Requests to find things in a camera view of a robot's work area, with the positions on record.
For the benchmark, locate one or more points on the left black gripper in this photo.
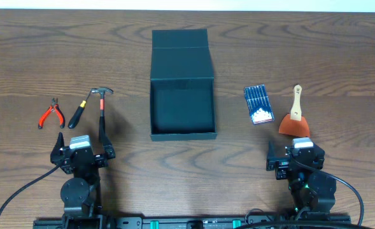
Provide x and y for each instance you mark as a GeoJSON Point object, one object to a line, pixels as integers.
{"type": "Point", "coordinates": [81, 156]}

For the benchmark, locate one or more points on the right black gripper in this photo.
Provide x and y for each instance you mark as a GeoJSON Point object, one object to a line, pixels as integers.
{"type": "Point", "coordinates": [283, 163]}

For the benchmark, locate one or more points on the small black red hammer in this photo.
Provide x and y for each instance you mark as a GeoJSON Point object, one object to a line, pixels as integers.
{"type": "Point", "coordinates": [102, 91]}

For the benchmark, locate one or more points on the black yellow handled screwdriver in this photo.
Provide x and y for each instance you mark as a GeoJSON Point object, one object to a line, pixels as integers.
{"type": "Point", "coordinates": [77, 114]}

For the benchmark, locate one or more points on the orange scraper wooden handle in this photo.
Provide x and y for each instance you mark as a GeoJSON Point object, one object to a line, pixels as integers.
{"type": "Point", "coordinates": [294, 123]}

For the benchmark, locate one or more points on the clear blue screwdriver set case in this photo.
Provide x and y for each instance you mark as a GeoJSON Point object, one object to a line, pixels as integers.
{"type": "Point", "coordinates": [259, 106]}

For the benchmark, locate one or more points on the red handled pliers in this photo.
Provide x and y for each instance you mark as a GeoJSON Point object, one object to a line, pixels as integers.
{"type": "Point", "coordinates": [53, 108]}

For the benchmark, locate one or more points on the dark green box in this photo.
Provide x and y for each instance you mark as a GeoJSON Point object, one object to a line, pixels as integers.
{"type": "Point", "coordinates": [182, 105]}

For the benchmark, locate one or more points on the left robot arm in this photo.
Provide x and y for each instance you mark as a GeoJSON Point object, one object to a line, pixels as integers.
{"type": "Point", "coordinates": [81, 194]}

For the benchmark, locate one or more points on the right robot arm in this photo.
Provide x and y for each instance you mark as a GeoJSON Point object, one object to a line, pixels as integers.
{"type": "Point", "coordinates": [312, 191]}

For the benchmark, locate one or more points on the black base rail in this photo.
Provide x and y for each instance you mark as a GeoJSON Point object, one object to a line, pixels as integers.
{"type": "Point", "coordinates": [154, 223]}

